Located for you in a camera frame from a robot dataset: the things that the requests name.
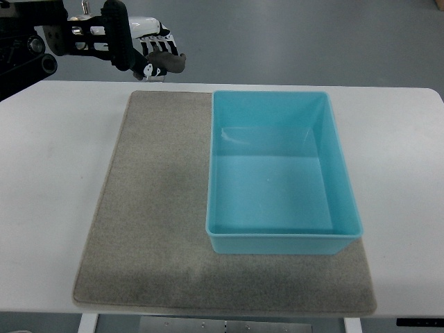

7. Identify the blue plastic box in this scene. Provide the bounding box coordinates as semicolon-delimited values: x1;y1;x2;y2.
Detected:
206;91;363;255

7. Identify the grey felt mat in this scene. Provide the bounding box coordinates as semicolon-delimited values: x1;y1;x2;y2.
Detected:
73;91;377;316

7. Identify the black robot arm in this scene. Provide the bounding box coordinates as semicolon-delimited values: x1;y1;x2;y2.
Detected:
1;1;148;100

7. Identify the white left table leg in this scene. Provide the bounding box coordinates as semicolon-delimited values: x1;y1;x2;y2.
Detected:
77;314;99;333

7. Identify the brown toy hippo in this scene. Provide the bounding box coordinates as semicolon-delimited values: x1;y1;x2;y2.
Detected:
132;47;187;82

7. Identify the metal table crossbar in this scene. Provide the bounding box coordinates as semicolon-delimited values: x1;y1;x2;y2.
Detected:
138;316;313;333

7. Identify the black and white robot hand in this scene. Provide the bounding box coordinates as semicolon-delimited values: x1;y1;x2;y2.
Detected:
129;17;180;70

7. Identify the white table leg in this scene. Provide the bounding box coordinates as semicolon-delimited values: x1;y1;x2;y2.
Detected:
77;314;99;333
343;318;363;333

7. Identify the black table control panel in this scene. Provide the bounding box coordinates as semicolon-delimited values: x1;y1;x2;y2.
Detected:
396;318;444;327

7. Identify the white right table leg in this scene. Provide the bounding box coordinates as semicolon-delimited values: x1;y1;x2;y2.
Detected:
343;318;363;333

